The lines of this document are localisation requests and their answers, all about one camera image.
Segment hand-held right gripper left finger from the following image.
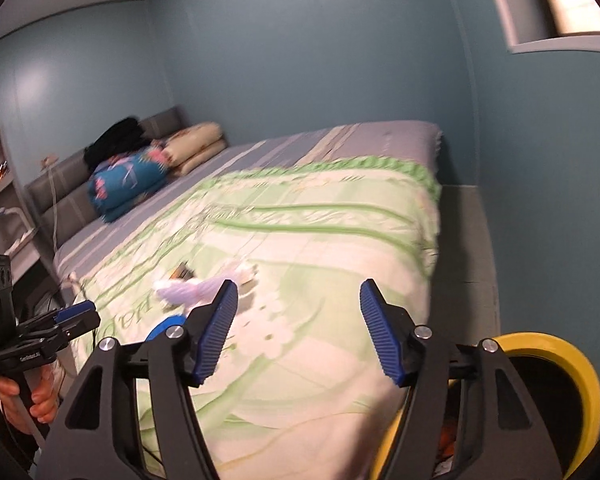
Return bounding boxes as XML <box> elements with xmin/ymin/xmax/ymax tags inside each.
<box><xmin>37</xmin><ymin>279</ymin><xmax>239</xmax><ymax>480</ymax></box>

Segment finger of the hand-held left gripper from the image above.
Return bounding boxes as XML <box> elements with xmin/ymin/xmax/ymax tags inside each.
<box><xmin>45</xmin><ymin>310</ymin><xmax>102</xmax><ymax>356</ymax></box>
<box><xmin>15</xmin><ymin>301</ymin><xmax>96</xmax><ymax>336</ymax></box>

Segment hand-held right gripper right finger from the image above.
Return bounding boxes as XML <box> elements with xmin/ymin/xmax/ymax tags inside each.
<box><xmin>359</xmin><ymin>279</ymin><xmax>566</xmax><ymax>480</ymax></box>

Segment white foam fruit net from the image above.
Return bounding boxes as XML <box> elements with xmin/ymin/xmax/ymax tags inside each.
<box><xmin>152</xmin><ymin>280</ymin><xmax>226</xmax><ymax>308</ymax></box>

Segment blue plastic bowl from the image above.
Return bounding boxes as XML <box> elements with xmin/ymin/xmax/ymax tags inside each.
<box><xmin>147</xmin><ymin>315</ymin><xmax>188</xmax><ymax>342</ymax></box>

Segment orange foil wrapper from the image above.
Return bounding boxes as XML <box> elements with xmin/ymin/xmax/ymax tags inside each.
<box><xmin>440</xmin><ymin>410</ymin><xmax>461</xmax><ymax>461</ymax></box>

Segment yellow round waste bin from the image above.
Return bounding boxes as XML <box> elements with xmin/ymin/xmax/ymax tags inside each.
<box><xmin>370</xmin><ymin>331</ymin><xmax>600</xmax><ymax>480</ymax></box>

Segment person's left forearm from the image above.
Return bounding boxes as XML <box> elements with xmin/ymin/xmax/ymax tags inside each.
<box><xmin>0</xmin><ymin>395</ymin><xmax>41</xmax><ymax>471</ymax></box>

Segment person's left hand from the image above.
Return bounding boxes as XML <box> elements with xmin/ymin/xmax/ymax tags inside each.
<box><xmin>0</xmin><ymin>362</ymin><xmax>61</xmax><ymax>433</ymax></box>

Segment white bedside desk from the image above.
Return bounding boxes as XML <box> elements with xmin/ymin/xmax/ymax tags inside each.
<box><xmin>0</xmin><ymin>230</ymin><xmax>56</xmax><ymax>283</ymax></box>

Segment white desk lamp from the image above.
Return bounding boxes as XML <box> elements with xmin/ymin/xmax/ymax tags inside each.
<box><xmin>0</xmin><ymin>206</ymin><xmax>36</xmax><ymax>233</ymax></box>

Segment grey bed headboard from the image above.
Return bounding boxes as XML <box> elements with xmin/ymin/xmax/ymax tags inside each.
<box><xmin>25</xmin><ymin>106</ymin><xmax>183</xmax><ymax>256</ymax></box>

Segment green patterned blanket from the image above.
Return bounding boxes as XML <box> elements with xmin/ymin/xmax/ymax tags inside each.
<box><xmin>72</xmin><ymin>155</ymin><xmax>443</xmax><ymax>480</ymax></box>

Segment blue floral folded quilt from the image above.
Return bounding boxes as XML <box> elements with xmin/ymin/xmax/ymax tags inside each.
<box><xmin>89</xmin><ymin>144</ymin><xmax>173</xmax><ymax>223</ymax></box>

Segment black clothing pile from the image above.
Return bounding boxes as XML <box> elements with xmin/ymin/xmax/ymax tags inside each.
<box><xmin>83</xmin><ymin>117</ymin><xmax>148</xmax><ymax>168</ymax></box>

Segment beige pillows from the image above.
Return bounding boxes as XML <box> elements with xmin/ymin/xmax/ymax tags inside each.
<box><xmin>161</xmin><ymin>121</ymin><xmax>228</xmax><ymax>176</ymax></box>

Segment white charging cable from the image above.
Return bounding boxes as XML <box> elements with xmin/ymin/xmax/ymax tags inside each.
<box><xmin>49</xmin><ymin>165</ymin><xmax>62</xmax><ymax>251</ymax></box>

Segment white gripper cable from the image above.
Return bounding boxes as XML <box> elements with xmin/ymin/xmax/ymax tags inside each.
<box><xmin>10</xmin><ymin>392</ymin><xmax>48</xmax><ymax>446</ymax></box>

